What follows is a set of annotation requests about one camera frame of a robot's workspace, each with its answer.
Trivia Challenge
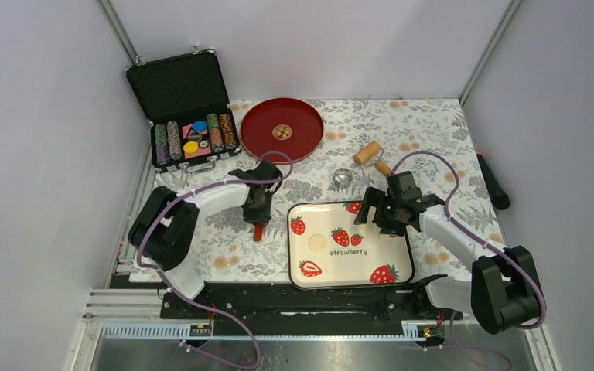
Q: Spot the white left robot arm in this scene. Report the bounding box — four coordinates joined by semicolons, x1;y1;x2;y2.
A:
128;160;286;318

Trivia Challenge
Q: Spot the silver tape roll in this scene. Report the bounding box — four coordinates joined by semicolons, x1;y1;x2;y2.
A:
333;168;353;189

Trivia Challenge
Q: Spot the floral patterned tablecloth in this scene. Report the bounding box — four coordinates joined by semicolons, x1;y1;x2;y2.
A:
128;98;518;284

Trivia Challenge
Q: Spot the round red lacquer tray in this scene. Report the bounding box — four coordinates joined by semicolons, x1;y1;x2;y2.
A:
239;98;324;164

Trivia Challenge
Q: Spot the black poker chip case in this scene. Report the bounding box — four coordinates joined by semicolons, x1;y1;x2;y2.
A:
125;49;242;173

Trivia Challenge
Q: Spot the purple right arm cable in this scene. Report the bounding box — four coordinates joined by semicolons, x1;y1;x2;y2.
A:
389;151;548;371

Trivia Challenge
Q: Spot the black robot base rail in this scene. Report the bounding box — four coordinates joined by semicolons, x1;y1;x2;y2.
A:
160;282;452;327

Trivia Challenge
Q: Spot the wooden dough roller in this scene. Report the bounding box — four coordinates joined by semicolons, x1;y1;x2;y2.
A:
352;141;392;177

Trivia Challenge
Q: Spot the round cut dough wrapper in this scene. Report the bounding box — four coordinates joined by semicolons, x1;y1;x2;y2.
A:
308;234;328;252

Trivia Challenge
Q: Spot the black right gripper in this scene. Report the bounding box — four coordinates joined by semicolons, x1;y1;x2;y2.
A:
354;186;406;237

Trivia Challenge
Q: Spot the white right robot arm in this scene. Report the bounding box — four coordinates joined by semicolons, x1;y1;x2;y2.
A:
354;172;547;335

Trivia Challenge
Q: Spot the square strawberry ceramic plate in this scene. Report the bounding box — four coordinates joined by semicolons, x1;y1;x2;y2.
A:
287;201;415;290

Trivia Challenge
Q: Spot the slotted grey cable duct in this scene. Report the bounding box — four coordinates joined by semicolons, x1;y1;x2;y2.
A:
101;318;444;342

